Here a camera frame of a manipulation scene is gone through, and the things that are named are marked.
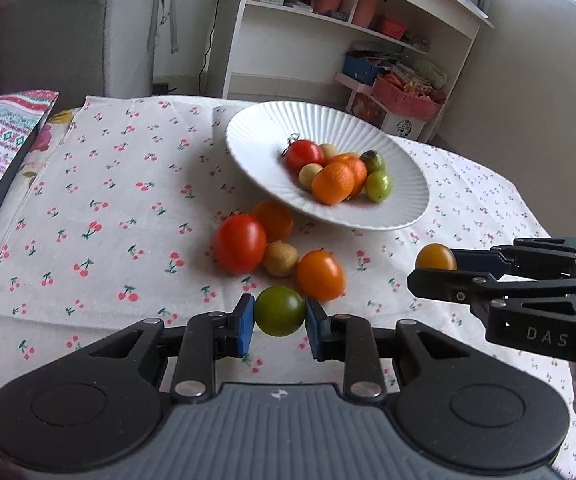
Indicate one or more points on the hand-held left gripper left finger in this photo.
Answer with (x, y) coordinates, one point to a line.
(243, 326)

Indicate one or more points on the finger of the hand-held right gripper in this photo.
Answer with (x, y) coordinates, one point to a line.
(447, 285)
(477, 261)

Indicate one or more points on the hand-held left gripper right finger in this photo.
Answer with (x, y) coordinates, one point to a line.
(316, 333)

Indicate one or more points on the yellow tomato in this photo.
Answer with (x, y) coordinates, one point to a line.
(435, 256)

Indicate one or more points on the dark green tomato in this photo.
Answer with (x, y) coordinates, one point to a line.
(279, 311)

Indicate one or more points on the light green tomato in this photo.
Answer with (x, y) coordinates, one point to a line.
(378, 186)

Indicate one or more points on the orange mandarin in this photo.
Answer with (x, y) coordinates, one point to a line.
(356, 169)
(332, 183)

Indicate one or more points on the white ribbed plate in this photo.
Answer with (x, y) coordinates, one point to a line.
(268, 130)

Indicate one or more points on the orange tomato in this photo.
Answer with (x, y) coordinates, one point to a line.
(275, 217)
(320, 276)

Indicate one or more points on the large red tomato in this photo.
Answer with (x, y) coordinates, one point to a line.
(240, 244)

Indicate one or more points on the cherry print tablecloth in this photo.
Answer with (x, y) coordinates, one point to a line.
(118, 220)

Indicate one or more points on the pink woven basket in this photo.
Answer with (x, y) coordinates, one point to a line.
(405, 98)

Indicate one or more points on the red tomato with stem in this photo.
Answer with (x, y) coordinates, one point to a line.
(304, 156)

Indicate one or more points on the small tan cork ball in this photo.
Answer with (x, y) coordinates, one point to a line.
(329, 150)

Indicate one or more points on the blue storage box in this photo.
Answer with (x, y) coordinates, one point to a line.
(362, 68)

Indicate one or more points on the small red basket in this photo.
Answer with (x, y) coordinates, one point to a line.
(391, 27)

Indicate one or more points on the white bookshelf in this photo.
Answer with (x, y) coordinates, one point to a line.
(417, 0)

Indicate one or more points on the floral print sheet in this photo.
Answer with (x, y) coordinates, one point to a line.
(43, 140)

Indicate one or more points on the pink pot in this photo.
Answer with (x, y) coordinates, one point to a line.
(365, 10)
(329, 0)

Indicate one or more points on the grey sofa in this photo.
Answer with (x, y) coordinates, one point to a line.
(68, 35)

